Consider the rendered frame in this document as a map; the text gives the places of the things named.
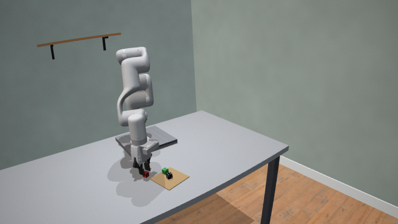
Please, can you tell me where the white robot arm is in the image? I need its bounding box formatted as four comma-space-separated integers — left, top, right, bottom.
116, 47, 159, 155

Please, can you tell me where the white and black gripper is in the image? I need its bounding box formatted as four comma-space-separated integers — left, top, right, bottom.
131, 144, 151, 176

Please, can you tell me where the black die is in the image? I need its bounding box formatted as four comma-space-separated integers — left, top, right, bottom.
166, 172, 173, 180

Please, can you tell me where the tan square mat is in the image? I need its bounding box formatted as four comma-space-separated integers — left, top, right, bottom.
150, 167, 190, 191

